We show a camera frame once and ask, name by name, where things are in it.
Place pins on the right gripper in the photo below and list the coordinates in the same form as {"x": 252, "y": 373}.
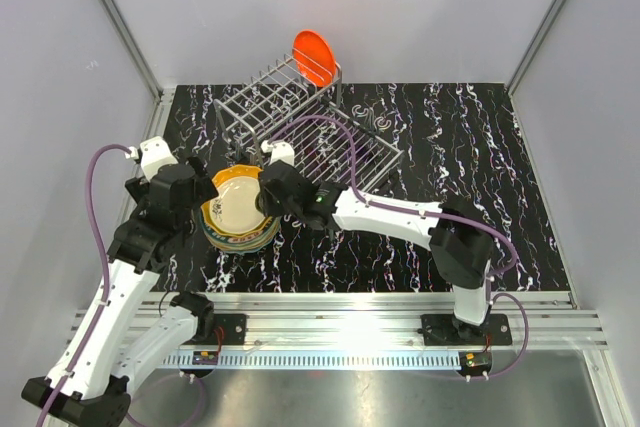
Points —
{"x": 267, "y": 205}

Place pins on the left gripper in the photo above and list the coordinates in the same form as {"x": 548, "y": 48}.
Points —
{"x": 204, "y": 187}

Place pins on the orange red plate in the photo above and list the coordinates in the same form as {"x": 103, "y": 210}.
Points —
{"x": 314, "y": 58}

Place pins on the yellow dotted scalloped plate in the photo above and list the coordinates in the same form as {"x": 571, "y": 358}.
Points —
{"x": 235, "y": 171}

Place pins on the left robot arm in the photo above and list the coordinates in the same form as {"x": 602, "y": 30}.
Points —
{"x": 95, "y": 379}

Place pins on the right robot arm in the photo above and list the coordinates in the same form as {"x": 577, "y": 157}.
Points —
{"x": 460, "y": 249}

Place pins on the stack of plates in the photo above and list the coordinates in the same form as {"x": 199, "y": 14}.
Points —
{"x": 249, "y": 242}

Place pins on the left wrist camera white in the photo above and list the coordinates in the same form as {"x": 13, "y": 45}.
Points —
{"x": 152, "y": 154}

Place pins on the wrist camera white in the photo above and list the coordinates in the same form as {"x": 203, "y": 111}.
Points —
{"x": 278, "y": 151}
{"x": 152, "y": 154}

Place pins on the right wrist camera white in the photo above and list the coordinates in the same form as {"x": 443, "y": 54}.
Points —
{"x": 278, "y": 151}

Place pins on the left aluminium corner post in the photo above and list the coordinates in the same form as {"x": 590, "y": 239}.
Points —
{"x": 132, "y": 48}

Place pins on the aluminium corner post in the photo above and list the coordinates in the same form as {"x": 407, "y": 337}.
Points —
{"x": 543, "y": 30}
{"x": 132, "y": 48}

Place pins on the grey wire dish rack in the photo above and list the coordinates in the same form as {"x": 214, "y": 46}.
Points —
{"x": 330, "y": 143}

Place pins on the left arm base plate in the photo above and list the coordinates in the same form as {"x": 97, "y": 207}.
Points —
{"x": 229, "y": 328}

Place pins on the slotted cable duct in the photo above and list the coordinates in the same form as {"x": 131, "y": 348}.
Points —
{"x": 313, "y": 360}

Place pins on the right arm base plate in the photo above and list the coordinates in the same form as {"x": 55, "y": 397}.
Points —
{"x": 445, "y": 330}

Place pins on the aluminium rail frame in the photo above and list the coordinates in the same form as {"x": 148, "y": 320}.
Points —
{"x": 370, "y": 324}

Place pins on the right aluminium corner post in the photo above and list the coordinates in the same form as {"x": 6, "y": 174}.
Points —
{"x": 543, "y": 30}

